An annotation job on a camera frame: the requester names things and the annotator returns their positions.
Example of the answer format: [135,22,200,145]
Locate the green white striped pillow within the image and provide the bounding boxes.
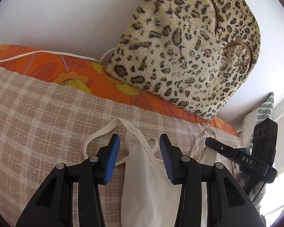
[240,92,274,149]

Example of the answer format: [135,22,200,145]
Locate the white folded garment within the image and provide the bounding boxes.
[231,162,266,212]

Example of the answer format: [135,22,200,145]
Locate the leopard print cushion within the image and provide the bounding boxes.
[106,0,261,120]

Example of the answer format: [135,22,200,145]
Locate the white camisole top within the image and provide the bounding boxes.
[82,117,230,227]

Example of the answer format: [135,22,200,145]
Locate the pink plaid blanket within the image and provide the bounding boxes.
[0,67,243,226]

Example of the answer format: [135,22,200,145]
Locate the orange floral bed sheet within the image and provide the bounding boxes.
[0,45,237,135]

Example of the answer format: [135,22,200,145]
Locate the white charging cable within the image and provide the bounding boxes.
[0,48,116,65]

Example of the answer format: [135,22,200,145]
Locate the dark green folded garment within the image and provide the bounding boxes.
[238,148,251,155]

